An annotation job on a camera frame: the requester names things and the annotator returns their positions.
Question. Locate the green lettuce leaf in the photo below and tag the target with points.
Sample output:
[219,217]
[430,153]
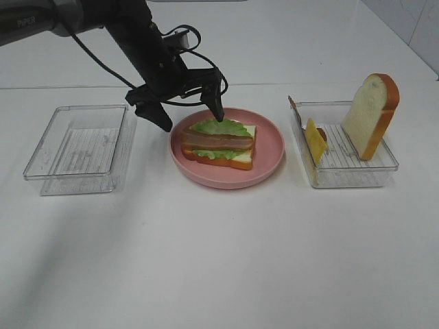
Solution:
[227,126]

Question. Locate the yellow cheese slice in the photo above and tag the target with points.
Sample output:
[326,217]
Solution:
[316,139]

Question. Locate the clear plastic right container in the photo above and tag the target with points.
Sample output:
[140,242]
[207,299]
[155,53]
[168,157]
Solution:
[340,166]

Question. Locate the upright bread slice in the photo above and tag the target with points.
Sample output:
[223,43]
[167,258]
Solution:
[370,114]

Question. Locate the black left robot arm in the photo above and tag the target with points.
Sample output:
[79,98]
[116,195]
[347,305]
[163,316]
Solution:
[126,22]

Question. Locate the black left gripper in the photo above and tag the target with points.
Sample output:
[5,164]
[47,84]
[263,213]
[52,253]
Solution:
[169,80]

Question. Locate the clear plastic container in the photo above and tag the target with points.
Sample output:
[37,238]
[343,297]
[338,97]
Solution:
[340,166]
[83,150]

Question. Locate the pink round plate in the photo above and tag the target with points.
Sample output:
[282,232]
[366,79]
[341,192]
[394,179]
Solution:
[268,154]

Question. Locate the clear plastic left container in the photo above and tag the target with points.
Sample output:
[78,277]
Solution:
[83,150]

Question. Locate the bread slice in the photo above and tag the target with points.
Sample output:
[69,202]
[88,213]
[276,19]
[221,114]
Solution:
[370,114]
[237,159]

